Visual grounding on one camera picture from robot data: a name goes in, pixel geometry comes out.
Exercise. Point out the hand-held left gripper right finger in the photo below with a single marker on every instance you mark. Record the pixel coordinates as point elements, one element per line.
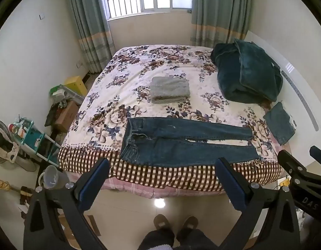
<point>230,185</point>

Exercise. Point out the blue denim pants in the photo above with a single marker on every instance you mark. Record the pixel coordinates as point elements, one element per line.
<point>163,151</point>

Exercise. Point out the teal storage rack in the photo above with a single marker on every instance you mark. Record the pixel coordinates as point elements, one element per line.
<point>35,136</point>

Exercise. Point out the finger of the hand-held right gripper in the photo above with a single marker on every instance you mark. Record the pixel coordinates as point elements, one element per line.
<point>289,161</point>
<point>319,155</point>

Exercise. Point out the folded blue jeans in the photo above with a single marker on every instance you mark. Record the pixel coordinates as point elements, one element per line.
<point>279,123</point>

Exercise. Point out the person's left slipper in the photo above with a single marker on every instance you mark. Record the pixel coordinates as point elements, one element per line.
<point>162,224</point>

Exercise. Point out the white headboard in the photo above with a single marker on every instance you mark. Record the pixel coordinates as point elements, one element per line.
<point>296,83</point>

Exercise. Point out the folded grey blanket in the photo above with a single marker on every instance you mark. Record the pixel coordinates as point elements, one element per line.
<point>169,89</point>

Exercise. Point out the bed with floral sheet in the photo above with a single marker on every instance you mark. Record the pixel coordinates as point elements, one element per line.
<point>129,70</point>

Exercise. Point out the white standing fan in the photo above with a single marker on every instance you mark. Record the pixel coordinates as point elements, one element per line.
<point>3,145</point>

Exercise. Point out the brown striped cloth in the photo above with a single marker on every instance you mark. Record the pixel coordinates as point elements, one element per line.
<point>25,195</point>

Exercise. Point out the person's slipper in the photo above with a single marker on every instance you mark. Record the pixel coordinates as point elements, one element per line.
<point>188,224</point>
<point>162,224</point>

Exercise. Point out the person's left leg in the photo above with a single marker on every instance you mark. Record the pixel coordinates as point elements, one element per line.
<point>158,241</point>

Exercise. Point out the person's leg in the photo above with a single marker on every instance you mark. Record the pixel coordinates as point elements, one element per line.
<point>197,241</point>
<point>158,241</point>

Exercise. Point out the white wall outlet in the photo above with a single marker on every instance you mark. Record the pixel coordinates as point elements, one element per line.
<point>79,64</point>

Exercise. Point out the brown cardboard box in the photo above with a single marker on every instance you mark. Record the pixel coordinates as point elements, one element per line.
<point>68,114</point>

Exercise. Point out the person's right leg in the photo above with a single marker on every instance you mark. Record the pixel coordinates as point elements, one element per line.
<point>197,241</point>

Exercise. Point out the dark green plush blanket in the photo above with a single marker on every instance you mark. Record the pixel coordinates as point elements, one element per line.
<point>246,70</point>

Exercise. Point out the person's right slipper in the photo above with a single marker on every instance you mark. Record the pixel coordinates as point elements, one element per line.
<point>188,224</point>

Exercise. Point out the yellow box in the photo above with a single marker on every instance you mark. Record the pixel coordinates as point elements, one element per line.
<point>75,84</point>

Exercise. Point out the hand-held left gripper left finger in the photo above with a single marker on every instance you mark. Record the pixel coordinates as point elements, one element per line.
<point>96,179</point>

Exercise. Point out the white plastic bucket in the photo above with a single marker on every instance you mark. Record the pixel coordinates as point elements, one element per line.
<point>49,178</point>

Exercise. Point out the flat cardboard sheet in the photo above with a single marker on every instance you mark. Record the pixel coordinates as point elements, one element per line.
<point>69,226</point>

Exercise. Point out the clear bin with green lid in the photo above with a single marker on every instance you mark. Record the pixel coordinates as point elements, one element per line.
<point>64,92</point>

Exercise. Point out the white wall switch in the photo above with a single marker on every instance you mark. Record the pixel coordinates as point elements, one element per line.
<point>41,16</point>

